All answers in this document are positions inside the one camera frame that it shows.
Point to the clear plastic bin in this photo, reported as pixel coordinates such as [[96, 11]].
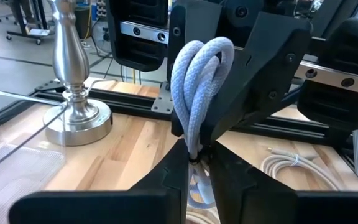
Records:
[[11, 174]]

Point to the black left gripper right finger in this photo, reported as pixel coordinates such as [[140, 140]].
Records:
[[259, 205]]

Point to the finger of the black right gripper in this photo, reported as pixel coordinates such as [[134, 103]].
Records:
[[194, 21], [259, 77]]

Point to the silver table lamp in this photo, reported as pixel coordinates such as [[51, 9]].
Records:
[[70, 62]]

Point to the black standing desk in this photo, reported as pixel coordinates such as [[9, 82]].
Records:
[[26, 31]]

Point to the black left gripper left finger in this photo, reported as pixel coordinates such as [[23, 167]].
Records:
[[135, 205]]

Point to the round floor fan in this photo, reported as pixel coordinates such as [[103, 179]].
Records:
[[102, 37]]

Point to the silver mounting bracket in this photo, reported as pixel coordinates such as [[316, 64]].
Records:
[[163, 101]]

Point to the black aluminium table frame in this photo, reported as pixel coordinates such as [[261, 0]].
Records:
[[129, 102]]

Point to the black trash bin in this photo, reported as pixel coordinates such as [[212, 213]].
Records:
[[82, 21]]

